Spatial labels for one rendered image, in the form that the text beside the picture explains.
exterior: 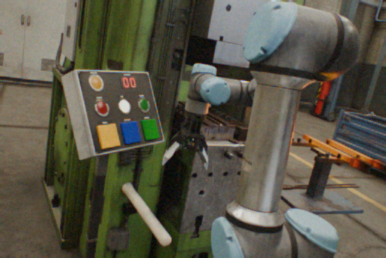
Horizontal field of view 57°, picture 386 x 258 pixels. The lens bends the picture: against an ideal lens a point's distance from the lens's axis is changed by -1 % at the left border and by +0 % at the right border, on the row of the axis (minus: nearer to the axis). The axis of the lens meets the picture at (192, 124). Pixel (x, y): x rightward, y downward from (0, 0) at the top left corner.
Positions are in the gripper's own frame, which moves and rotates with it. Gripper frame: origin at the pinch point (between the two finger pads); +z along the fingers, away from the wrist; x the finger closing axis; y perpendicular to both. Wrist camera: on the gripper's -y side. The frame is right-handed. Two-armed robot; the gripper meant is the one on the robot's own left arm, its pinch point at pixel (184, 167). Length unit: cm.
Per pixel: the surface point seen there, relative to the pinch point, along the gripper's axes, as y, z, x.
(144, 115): -16.4, -11.9, -15.2
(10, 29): -528, 3, -227
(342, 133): -349, 54, 288
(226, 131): -47, -3, 26
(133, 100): -15.6, -17.0, -20.1
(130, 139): -6.0, -5.6, -19.1
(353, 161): -26, -3, 81
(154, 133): -15.4, -6.2, -10.4
